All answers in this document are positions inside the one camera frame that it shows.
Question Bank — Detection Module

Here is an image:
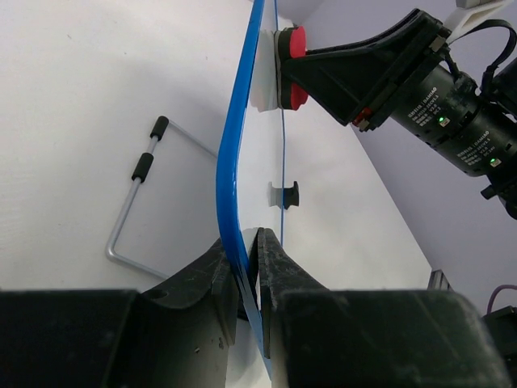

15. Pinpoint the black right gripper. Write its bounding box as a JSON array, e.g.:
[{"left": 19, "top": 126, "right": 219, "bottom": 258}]
[{"left": 290, "top": 9, "right": 516, "bottom": 177}]

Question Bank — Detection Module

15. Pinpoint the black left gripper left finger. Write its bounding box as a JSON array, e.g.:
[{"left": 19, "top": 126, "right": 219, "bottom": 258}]
[{"left": 1, "top": 242, "right": 238, "bottom": 387}]

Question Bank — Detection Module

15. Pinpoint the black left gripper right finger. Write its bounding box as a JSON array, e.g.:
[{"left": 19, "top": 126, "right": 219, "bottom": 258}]
[{"left": 256, "top": 228, "right": 513, "bottom": 387}]

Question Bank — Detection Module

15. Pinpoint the red bone-shaped eraser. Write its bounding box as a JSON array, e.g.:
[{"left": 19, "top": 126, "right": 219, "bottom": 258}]
[{"left": 274, "top": 25, "right": 309, "bottom": 111}]

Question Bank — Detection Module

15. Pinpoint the blue framed whiteboard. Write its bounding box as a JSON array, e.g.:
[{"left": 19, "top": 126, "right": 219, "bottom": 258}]
[{"left": 216, "top": 1, "right": 285, "bottom": 387}]

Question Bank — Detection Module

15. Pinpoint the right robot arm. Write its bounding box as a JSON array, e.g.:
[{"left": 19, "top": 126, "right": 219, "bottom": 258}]
[{"left": 274, "top": 9, "right": 516, "bottom": 216}]

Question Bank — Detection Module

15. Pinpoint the black whiteboard foot clip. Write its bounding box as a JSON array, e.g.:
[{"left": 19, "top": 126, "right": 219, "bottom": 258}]
[{"left": 268, "top": 181, "right": 300, "bottom": 210}]

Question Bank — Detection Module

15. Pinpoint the metal whiteboard kickstand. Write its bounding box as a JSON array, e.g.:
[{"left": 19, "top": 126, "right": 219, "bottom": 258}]
[{"left": 105, "top": 116, "right": 219, "bottom": 279}]

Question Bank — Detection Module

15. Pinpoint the aluminium right side rail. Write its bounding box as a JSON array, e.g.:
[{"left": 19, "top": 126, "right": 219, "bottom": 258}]
[{"left": 427, "top": 269, "right": 453, "bottom": 291}]

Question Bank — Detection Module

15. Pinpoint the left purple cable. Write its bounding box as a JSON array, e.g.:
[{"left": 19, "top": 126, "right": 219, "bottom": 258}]
[{"left": 484, "top": 285, "right": 517, "bottom": 314}]

